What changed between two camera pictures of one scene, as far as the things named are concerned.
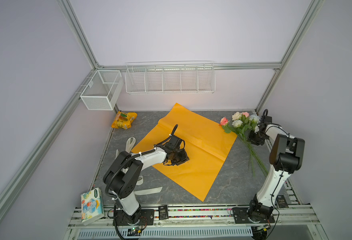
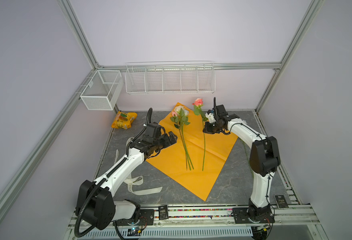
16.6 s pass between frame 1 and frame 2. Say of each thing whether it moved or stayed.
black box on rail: stayed
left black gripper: moved
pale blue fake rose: moved
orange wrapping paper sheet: stayed
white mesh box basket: stayed
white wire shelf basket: stayed
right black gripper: moved
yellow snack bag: stayed
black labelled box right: stayed
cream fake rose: moved
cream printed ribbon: stayed
